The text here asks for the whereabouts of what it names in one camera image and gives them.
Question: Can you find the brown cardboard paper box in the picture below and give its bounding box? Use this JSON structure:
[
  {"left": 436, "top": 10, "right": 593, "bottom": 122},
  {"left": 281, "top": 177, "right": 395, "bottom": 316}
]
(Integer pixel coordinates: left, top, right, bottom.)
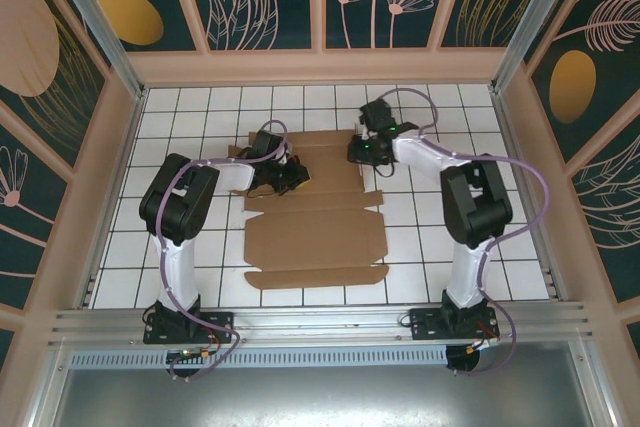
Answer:
[{"left": 227, "top": 129, "right": 390, "bottom": 291}]

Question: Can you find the grey metal sheet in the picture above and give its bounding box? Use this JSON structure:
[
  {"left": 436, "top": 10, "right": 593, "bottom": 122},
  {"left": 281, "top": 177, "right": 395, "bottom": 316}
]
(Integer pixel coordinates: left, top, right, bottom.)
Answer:
[{"left": 29, "top": 341, "right": 616, "bottom": 427}]

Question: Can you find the aluminium mounting rail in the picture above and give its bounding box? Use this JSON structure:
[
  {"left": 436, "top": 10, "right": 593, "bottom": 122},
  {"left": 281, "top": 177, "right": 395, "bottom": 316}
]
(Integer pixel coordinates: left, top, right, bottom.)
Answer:
[{"left": 47, "top": 301, "right": 599, "bottom": 348}]

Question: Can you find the aluminium table side rail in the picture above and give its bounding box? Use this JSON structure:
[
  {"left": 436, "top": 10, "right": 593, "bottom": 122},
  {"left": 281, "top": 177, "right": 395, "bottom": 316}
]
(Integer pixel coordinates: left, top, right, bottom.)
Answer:
[
  {"left": 77, "top": 89, "right": 149, "bottom": 309},
  {"left": 489, "top": 89, "right": 569, "bottom": 304}
]

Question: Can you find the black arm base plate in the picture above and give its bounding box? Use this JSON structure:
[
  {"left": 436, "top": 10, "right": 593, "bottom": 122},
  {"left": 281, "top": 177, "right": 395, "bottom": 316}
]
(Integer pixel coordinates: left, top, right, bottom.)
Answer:
[
  {"left": 143, "top": 310, "right": 236, "bottom": 346},
  {"left": 408, "top": 306, "right": 501, "bottom": 341}
]

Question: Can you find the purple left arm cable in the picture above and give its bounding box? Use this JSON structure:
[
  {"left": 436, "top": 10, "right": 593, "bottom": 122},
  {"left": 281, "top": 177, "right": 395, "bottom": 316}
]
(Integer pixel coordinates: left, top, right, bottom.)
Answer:
[{"left": 154, "top": 120, "right": 296, "bottom": 382}]

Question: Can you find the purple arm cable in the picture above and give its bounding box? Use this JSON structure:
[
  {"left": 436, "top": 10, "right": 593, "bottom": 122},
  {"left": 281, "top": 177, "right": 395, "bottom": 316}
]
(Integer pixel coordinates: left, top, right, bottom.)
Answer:
[
  {"left": 154, "top": 120, "right": 296, "bottom": 382},
  {"left": 382, "top": 86, "right": 551, "bottom": 377}
]

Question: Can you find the grey slotted cable duct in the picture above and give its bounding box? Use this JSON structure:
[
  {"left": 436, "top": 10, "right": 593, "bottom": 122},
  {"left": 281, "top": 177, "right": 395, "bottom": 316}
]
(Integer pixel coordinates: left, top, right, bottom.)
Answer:
[{"left": 67, "top": 346, "right": 449, "bottom": 369}]

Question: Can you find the aluminium frame post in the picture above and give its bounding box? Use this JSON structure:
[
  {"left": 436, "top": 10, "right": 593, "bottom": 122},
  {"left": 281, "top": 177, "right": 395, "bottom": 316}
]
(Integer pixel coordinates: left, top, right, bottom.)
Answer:
[
  {"left": 489, "top": 0, "right": 574, "bottom": 93},
  {"left": 39, "top": 0, "right": 149, "bottom": 101}
]

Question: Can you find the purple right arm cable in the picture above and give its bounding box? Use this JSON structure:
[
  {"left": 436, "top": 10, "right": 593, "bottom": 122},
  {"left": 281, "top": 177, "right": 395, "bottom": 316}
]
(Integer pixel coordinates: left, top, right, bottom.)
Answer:
[{"left": 382, "top": 86, "right": 551, "bottom": 377}]

